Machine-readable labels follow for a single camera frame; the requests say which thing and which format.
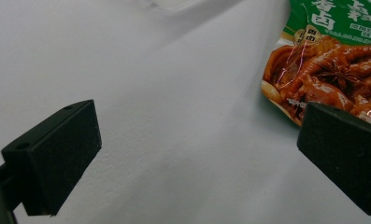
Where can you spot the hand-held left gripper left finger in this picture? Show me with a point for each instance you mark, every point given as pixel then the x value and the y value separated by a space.
pixel 55 155

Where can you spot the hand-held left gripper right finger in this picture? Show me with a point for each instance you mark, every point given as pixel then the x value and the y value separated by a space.
pixel 345 158

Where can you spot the green snack packet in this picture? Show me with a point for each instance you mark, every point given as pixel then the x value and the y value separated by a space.
pixel 326 56

